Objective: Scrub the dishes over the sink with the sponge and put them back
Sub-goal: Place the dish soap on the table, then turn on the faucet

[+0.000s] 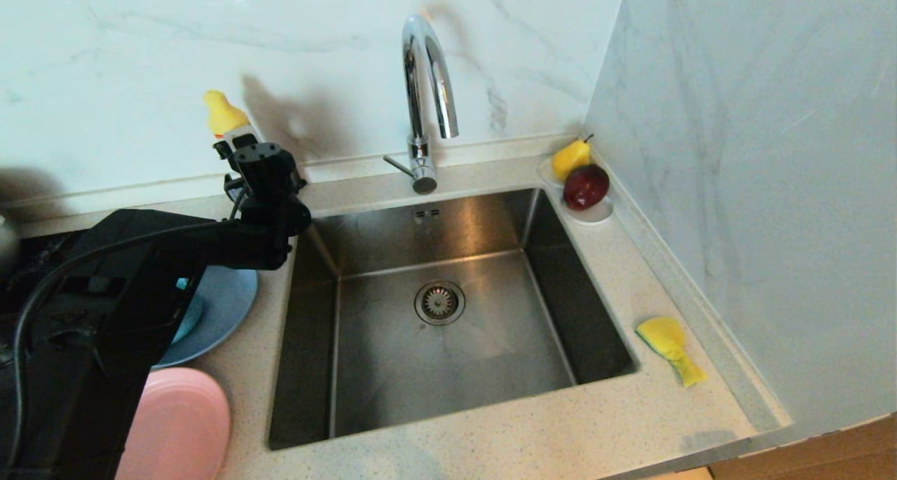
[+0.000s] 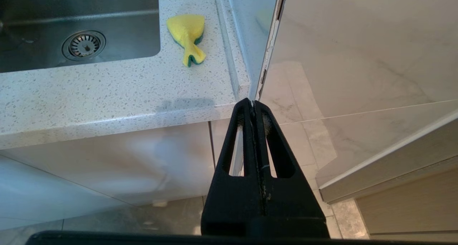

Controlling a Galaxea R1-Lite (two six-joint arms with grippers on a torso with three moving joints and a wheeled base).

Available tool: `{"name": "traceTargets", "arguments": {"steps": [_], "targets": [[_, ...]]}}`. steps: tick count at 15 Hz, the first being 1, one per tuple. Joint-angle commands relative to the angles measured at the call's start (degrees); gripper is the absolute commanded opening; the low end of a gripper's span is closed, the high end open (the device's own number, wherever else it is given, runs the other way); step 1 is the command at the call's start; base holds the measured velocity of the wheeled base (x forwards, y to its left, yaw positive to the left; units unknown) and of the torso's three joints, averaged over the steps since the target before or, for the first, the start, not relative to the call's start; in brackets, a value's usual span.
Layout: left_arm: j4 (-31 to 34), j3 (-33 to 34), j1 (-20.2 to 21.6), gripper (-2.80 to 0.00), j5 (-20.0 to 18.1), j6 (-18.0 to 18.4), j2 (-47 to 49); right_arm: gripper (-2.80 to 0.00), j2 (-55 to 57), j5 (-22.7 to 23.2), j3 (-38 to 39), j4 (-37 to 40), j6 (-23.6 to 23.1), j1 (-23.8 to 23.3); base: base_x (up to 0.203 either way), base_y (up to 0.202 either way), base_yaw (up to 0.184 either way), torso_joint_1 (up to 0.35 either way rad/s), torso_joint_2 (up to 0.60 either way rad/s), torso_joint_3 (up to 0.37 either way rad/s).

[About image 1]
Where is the yellow-capped detergent bottle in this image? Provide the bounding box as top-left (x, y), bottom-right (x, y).
top-left (203, 90), bottom-right (261, 149)

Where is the stainless steel sink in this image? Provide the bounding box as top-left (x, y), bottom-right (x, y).
top-left (268, 188), bottom-right (640, 451)

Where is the yellow green sponge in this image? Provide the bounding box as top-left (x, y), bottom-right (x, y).
top-left (635, 316), bottom-right (707, 388)

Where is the blue-grey plate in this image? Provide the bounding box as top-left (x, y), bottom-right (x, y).
top-left (151, 266), bottom-right (259, 369)

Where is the chrome gooseneck faucet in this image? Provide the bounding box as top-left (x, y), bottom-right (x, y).
top-left (383, 15), bottom-right (460, 196)

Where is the teal bowl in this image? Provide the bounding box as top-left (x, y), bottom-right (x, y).
top-left (170, 278), bottom-right (205, 346)

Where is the round metal drain strainer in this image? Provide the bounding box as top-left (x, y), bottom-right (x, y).
top-left (414, 280), bottom-right (466, 326)

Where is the black glass cooktop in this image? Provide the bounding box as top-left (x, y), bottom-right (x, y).
top-left (0, 231), bottom-right (99, 306)

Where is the pink plate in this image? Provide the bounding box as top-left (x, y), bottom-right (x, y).
top-left (116, 367), bottom-right (231, 480)

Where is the yellow pear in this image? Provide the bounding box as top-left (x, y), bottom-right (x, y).
top-left (552, 135), bottom-right (595, 182)

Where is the dark red apple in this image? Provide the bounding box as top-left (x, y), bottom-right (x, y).
top-left (563, 164), bottom-right (610, 211)

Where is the small white dish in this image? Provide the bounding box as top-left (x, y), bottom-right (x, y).
top-left (538, 156), bottom-right (615, 226)

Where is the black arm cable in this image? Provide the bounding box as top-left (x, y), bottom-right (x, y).
top-left (13, 217), bottom-right (239, 460)

